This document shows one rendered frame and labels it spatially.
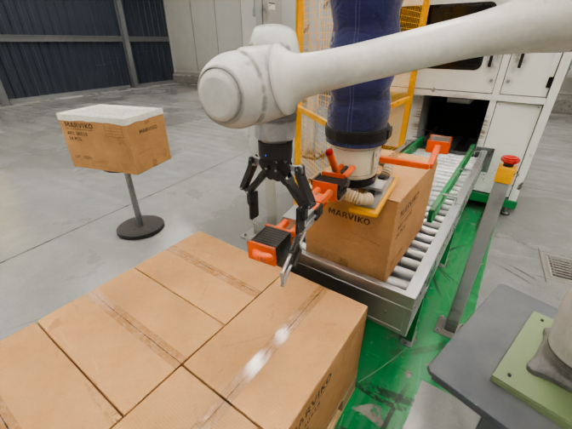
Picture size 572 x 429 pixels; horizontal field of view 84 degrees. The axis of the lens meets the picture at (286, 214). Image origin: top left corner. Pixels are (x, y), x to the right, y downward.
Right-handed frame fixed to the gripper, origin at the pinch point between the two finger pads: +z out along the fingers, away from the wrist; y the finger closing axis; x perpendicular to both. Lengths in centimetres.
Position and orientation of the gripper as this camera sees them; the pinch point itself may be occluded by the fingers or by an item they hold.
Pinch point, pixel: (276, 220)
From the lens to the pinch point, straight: 78.0
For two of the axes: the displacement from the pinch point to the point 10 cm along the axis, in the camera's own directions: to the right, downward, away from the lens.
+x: -5.3, 4.0, -7.4
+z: 0.0, 8.8, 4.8
